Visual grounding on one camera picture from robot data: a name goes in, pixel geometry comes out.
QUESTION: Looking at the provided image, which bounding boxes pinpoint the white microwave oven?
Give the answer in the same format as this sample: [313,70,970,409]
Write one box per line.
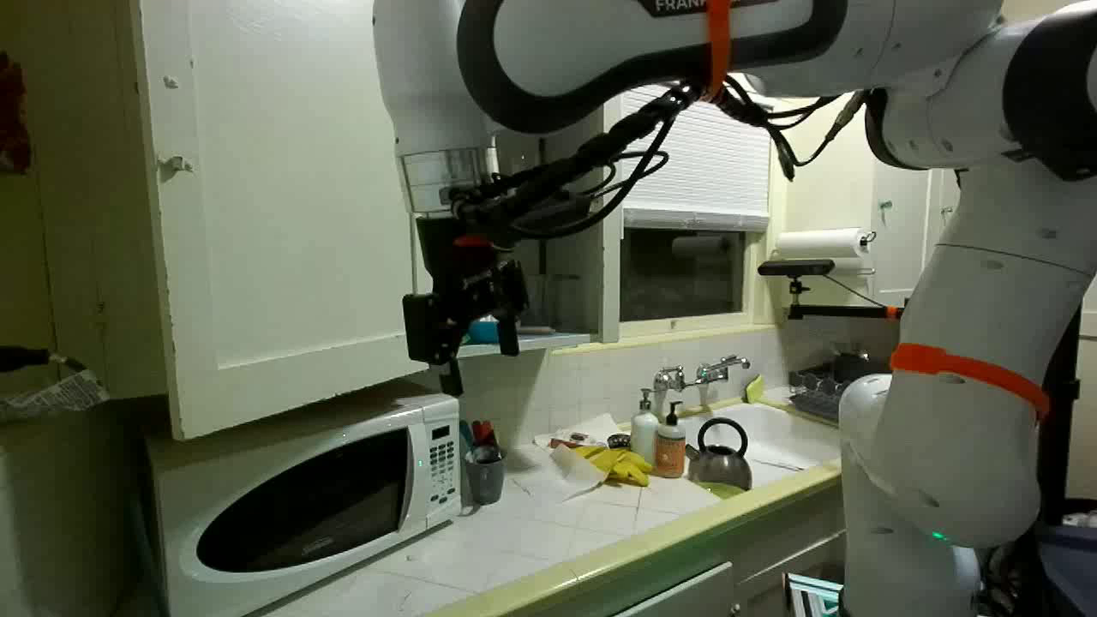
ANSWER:
[139,386,466,617]

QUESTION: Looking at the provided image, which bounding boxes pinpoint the orange strap on forearm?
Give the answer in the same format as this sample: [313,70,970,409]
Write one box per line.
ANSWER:
[703,0,735,104]

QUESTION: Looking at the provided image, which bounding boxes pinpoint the white pump soap bottle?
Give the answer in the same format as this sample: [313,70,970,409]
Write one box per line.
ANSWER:
[628,385,665,465]

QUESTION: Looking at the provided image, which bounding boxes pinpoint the white cupboard door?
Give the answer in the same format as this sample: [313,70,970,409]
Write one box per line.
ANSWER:
[126,0,429,445]

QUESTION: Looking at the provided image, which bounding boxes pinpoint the white counter drawers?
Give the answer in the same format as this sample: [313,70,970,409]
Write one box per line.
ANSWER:
[609,485,849,617]

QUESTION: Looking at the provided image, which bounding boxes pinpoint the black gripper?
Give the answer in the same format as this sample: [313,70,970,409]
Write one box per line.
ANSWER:
[412,212,530,399]

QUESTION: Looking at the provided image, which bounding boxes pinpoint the white fridge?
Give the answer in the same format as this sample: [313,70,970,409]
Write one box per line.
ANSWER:
[0,399,149,617]

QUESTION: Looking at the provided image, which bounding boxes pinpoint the tall white cabinet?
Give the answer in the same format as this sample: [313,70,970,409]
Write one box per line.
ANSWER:
[867,153,967,309]

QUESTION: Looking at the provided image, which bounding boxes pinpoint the white window blind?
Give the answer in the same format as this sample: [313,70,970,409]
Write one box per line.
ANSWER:
[604,74,778,238]

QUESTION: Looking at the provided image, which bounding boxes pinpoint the white paper towel roll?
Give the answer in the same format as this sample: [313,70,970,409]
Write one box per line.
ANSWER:
[772,226,878,269]

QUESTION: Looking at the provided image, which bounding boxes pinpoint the steel kettle black handle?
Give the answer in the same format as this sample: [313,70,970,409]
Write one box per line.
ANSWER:
[686,414,758,494]

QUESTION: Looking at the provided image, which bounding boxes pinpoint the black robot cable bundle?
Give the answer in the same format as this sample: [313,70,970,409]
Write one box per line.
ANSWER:
[453,74,874,248]

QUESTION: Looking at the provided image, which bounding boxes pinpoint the grey mug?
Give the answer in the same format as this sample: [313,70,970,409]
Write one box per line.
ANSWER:
[458,443,509,510]

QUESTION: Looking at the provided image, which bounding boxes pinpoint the white open wall cupboard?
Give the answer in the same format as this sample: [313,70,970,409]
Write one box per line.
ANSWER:
[422,107,628,363]

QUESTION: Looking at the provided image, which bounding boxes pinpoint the yellow rubber glove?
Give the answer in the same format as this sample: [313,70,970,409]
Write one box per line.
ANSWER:
[568,443,653,494]

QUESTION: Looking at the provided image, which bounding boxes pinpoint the white kitchen sink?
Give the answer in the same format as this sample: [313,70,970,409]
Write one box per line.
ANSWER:
[683,398,849,498]

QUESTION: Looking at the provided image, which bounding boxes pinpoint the chrome sink faucet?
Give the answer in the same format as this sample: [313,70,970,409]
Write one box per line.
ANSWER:
[649,350,758,420]

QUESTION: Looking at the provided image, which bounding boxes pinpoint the orange strap on lower link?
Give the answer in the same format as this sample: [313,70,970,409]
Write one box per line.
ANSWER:
[886,339,1054,426]

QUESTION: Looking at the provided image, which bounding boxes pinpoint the crumpled plastic bag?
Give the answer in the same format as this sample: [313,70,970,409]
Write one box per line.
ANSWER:
[0,345,113,428]

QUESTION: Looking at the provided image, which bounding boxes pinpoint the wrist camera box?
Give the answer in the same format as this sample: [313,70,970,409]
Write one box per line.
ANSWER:
[397,292,446,369]

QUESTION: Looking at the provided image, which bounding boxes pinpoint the orange pump soap bottle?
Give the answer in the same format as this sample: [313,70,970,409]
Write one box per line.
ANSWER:
[651,398,691,483]

